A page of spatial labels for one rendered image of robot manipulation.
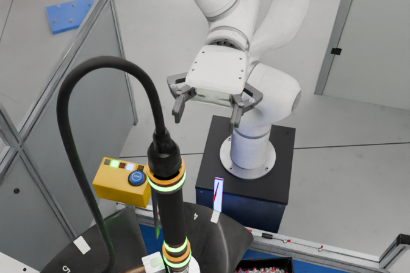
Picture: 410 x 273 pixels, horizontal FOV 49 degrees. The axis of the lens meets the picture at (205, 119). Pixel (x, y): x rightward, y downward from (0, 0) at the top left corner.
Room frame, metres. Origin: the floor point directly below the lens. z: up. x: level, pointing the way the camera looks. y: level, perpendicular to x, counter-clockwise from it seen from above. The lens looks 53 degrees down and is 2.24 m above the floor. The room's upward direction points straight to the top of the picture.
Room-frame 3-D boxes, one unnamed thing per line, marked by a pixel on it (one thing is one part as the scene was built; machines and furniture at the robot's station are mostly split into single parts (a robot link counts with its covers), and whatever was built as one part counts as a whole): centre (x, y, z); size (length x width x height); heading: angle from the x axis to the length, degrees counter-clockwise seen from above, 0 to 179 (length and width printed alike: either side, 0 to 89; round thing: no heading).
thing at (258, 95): (0.51, -0.06, 1.66); 0.08 x 0.06 x 0.01; 73
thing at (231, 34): (0.61, -0.04, 1.66); 0.09 x 0.03 x 0.08; 77
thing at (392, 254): (0.49, -0.56, 0.96); 0.03 x 0.03 x 0.20; 76
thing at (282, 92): (0.81, -0.17, 1.25); 0.19 x 0.12 x 0.24; 59
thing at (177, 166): (0.26, 0.04, 1.65); 0.04 x 0.04 x 0.46
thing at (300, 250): (0.59, -0.14, 0.82); 0.90 x 0.04 x 0.08; 76
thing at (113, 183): (0.68, 0.25, 1.02); 0.16 x 0.10 x 0.11; 76
